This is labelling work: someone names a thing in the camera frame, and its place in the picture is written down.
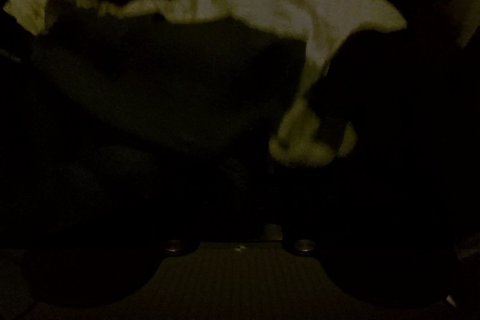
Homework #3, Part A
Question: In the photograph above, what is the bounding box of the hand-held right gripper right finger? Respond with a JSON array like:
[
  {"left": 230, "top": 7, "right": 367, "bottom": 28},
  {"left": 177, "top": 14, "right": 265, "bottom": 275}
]
[{"left": 242, "top": 198, "right": 289, "bottom": 244}]

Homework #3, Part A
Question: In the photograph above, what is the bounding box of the black cloth heap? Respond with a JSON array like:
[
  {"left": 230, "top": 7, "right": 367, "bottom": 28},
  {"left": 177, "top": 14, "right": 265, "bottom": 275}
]
[{"left": 307, "top": 25, "right": 454, "bottom": 163}]

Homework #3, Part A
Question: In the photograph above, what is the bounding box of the large dark garment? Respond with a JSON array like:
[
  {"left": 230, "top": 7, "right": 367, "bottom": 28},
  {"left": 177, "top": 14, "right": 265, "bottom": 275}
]
[{"left": 32, "top": 14, "right": 308, "bottom": 159}]

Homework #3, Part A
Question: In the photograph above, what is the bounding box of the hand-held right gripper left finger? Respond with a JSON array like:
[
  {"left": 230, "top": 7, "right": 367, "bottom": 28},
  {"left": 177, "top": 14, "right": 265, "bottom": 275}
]
[{"left": 187, "top": 198, "right": 242, "bottom": 244}]

